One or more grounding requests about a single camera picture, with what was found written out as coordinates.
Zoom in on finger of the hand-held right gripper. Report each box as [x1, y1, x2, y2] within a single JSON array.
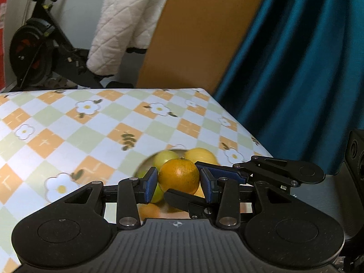
[[163, 188, 219, 220], [195, 156, 297, 187]]

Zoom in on large yellow lemon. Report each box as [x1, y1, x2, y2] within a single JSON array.
[[183, 147, 219, 166]]

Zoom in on white quilted jacket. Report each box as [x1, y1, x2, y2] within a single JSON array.
[[87, 0, 175, 76]]

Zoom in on beige plate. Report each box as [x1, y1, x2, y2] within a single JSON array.
[[132, 148, 225, 220]]

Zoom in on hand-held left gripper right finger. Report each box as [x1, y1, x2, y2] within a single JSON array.
[[200, 168, 289, 230]]

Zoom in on green lime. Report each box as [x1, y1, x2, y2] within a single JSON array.
[[136, 169, 165, 204]]

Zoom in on wooden board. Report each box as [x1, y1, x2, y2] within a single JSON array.
[[136, 0, 275, 94]]

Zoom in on black exercise bike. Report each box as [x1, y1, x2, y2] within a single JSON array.
[[8, 0, 134, 89]]

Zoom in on yellow-green round fruit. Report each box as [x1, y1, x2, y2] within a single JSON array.
[[154, 151, 180, 169]]

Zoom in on round orange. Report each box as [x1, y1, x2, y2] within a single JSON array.
[[158, 158, 200, 195], [139, 203, 162, 219]]

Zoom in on checkered floral tablecloth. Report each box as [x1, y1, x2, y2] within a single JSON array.
[[0, 88, 274, 273]]

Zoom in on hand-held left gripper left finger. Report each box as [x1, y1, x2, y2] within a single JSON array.
[[65, 167, 159, 230]]

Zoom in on printed backdrop cloth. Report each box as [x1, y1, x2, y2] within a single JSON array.
[[0, 0, 7, 89]]

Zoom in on teal curtain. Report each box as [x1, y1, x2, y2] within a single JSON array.
[[213, 0, 364, 174]]

